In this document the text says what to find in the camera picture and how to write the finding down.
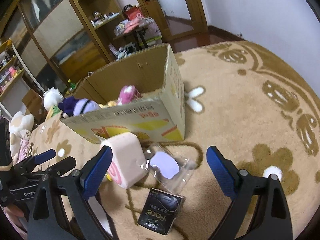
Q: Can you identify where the clear bag with purple pad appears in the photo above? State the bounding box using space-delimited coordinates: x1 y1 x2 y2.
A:
137 143 197 194

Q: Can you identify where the cream bear plush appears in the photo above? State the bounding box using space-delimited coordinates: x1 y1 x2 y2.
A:
9 111 34 165

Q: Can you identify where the pink swirl roll plush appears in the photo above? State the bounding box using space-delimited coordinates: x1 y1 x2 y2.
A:
100 132 148 189

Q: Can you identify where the green frog toy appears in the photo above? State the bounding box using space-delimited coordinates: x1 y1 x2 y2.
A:
52 106 61 116

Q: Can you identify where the small brown cardboard box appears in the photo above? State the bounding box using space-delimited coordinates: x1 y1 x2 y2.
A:
22 89 47 124

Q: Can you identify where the purple hooded plush doll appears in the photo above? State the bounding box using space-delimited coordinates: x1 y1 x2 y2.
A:
58 96 101 118

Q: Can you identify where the white round plush toy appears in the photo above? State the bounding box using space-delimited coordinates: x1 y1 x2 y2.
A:
43 87 63 111

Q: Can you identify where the black Face tissue pack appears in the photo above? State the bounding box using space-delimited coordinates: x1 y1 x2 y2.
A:
137 188 184 235

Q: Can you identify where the white shelf rack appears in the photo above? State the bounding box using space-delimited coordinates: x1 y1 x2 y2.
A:
1 38 44 120

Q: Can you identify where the green bottle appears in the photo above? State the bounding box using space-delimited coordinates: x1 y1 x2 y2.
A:
68 79 76 93

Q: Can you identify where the pink white plush toy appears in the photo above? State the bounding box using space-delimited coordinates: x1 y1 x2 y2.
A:
117 85 142 105

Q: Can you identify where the open cardboard box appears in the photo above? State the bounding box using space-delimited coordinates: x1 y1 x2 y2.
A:
60 43 185 143

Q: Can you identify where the wooden cabinet with shelves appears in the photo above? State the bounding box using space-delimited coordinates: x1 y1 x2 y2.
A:
1 0 123 92

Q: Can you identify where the small cluttered table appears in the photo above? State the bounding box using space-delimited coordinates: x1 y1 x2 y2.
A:
114 17 163 50

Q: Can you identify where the red paper gift bag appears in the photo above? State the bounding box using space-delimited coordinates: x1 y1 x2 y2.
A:
123 4 144 21

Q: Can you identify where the wooden door frame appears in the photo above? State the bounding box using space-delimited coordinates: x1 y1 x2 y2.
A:
137 0 208 42

